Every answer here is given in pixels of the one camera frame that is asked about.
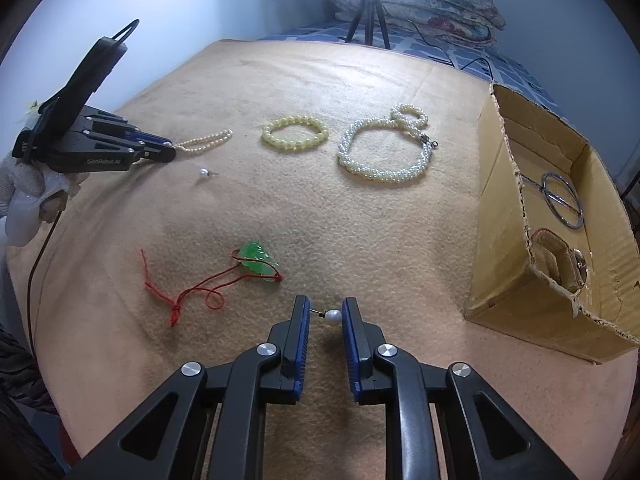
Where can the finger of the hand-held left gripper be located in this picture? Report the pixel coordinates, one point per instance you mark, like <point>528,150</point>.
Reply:
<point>107,121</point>
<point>150,152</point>

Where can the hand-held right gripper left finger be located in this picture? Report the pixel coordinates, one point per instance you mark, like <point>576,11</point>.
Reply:
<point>300,345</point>

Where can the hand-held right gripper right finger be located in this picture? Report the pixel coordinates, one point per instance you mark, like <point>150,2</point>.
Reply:
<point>352,350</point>

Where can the pearl stud earring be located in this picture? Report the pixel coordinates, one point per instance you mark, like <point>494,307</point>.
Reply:
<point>202,173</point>
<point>334,317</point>

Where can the thin pearl strand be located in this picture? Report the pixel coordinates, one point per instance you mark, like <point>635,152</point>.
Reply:
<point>210,139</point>

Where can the cardboard box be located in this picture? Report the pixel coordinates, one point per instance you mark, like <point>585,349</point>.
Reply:
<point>495,260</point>

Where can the person's left hand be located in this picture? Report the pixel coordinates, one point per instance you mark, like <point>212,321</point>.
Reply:
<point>27,185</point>

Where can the black tripod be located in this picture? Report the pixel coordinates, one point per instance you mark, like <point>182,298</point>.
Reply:
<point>372,15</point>

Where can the dark knitted cloth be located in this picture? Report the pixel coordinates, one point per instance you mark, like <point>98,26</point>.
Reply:
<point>20,410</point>

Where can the blue checked bedsheet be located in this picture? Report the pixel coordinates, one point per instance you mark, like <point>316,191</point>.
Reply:
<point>520,72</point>

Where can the folded floral quilt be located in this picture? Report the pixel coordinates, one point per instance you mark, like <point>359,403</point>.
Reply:
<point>440,5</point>

